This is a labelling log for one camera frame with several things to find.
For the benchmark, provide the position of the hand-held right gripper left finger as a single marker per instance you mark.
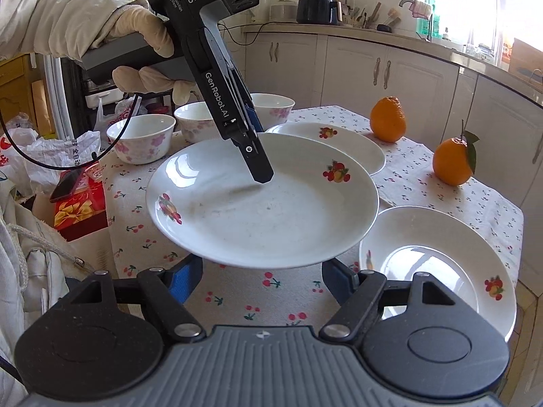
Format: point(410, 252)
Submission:
point(185, 279)

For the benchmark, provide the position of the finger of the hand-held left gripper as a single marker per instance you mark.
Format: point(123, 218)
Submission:
point(251, 118)
point(256, 157)

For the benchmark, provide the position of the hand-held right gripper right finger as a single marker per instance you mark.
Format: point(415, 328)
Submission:
point(339, 276)

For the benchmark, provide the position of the white pink-flower bowl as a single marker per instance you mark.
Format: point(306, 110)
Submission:
point(142, 138)
point(275, 110)
point(195, 125)

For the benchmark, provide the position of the person's left forearm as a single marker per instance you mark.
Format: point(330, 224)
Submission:
point(55, 8)

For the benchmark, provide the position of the person's left hand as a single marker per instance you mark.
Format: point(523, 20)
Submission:
point(142, 21)

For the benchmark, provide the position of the white kitchen base cabinets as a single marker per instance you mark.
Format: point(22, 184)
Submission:
point(352, 72)

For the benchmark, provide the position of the black air fryer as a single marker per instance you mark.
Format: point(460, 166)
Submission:
point(316, 2)

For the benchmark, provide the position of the red gift box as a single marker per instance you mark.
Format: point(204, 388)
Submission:
point(80, 216)

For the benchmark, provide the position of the cherry-print tablecloth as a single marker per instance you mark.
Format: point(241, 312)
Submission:
point(424, 169)

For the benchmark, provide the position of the bumpy-topped orange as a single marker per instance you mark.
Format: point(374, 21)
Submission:
point(388, 121)

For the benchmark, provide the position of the utensil holder with utensils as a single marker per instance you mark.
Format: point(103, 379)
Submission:
point(365, 17)

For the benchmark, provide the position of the round orange with leaf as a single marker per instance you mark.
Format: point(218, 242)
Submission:
point(452, 163)

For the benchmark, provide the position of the person's white jacket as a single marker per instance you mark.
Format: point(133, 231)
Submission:
point(25, 288)

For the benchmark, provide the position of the white plastic bag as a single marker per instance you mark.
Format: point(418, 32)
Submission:
point(46, 152)

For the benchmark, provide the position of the metal faucet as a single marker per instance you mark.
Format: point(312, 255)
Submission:
point(405, 2)

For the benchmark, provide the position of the green dish soap bottle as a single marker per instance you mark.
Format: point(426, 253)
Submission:
point(428, 27)

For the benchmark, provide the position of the pink cloth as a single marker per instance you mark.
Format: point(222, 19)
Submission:
point(422, 9)

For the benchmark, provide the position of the stone kitchen countertop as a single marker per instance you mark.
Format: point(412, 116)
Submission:
point(445, 53)

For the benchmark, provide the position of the kitchen window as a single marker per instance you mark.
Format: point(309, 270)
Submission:
point(479, 0)

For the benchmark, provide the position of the wooden cutting board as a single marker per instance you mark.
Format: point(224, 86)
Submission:
point(528, 55)

